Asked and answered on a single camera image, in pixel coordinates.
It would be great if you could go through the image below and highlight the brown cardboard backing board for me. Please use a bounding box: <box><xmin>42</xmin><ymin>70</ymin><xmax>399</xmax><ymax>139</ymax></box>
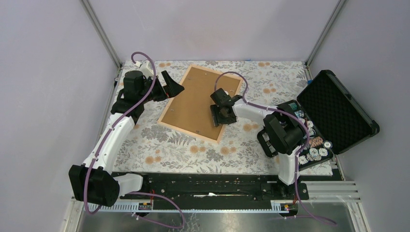
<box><xmin>161</xmin><ymin>68</ymin><xmax>241</xmax><ymax>140</ymax></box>

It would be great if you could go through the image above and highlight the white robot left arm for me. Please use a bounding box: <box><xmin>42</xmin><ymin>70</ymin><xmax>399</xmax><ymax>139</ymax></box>
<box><xmin>69</xmin><ymin>61</ymin><xmax>184</xmax><ymax>207</ymax></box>

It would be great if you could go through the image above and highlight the black poker chip case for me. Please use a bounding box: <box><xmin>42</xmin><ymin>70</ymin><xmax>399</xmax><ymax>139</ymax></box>
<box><xmin>257</xmin><ymin>70</ymin><xmax>380</xmax><ymax>171</ymax></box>

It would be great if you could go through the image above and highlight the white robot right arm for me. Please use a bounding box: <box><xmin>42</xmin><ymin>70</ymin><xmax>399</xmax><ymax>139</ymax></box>
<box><xmin>210</xmin><ymin>88</ymin><xmax>309</xmax><ymax>199</ymax></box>

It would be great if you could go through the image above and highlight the light wooden picture frame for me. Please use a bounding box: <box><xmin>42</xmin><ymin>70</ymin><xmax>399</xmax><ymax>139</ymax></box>
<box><xmin>157</xmin><ymin>64</ymin><xmax>243</xmax><ymax>144</ymax></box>

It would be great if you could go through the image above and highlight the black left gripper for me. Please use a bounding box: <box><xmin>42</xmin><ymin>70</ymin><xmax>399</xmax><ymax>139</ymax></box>
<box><xmin>138</xmin><ymin>70</ymin><xmax>184</xmax><ymax>103</ymax></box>

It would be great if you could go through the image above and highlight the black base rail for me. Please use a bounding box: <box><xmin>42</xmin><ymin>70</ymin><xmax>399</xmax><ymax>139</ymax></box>
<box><xmin>123</xmin><ymin>173</ymin><xmax>309</xmax><ymax>210</ymax></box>

